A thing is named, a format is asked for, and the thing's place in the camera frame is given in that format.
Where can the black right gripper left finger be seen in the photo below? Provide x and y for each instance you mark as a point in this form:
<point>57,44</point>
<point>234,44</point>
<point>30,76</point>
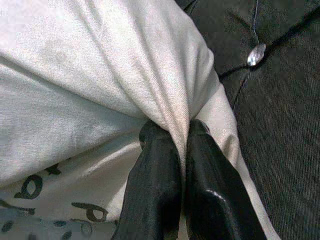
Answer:
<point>155,195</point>

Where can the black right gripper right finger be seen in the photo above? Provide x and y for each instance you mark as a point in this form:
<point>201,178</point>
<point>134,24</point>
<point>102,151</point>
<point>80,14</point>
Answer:
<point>212,200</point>

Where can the white printed pillow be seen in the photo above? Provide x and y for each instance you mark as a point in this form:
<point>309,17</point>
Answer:
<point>100,75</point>

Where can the black tufted headboard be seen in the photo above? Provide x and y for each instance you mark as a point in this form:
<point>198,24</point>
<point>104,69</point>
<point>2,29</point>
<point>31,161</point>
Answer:
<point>287,150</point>

